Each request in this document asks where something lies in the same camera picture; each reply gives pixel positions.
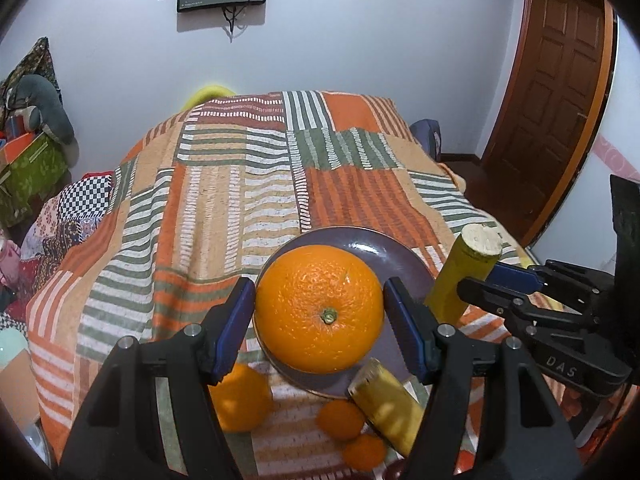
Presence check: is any yellow corn cob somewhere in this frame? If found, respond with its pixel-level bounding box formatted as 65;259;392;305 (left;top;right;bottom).
347;359;424;457
424;223;502;325

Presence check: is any large orange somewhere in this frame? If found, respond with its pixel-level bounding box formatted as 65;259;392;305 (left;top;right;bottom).
254;245;384;375
208;363;273;434

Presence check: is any small tangerine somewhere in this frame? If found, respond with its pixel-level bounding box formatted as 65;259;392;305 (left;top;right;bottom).
341;434;387;472
314;400;366;441

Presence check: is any dark purple plate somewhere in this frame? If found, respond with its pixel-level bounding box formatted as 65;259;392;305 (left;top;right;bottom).
262;226;434;399

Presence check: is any small dark red fruit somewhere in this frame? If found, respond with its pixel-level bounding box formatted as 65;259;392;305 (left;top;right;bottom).
382;458;406;480

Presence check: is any blue bag behind bed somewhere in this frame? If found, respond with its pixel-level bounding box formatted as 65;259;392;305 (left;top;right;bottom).
409;118;442;162

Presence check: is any brown wooden door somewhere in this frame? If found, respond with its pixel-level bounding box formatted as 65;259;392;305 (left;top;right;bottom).
482;0;615;246

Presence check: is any checkered patchwork quilt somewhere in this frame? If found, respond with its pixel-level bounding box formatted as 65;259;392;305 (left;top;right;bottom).
1;171;115;333

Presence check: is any striped patchwork bedspread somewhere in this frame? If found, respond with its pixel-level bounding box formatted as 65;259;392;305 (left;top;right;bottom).
27;91;495;454

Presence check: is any green cardboard box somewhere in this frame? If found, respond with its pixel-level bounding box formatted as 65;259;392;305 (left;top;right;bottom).
1;133;67;228

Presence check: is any grey plush toy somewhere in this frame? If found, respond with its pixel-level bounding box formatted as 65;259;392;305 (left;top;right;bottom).
6;75;75;146

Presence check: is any yellow pillow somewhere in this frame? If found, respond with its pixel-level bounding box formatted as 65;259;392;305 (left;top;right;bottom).
181;84;234;112

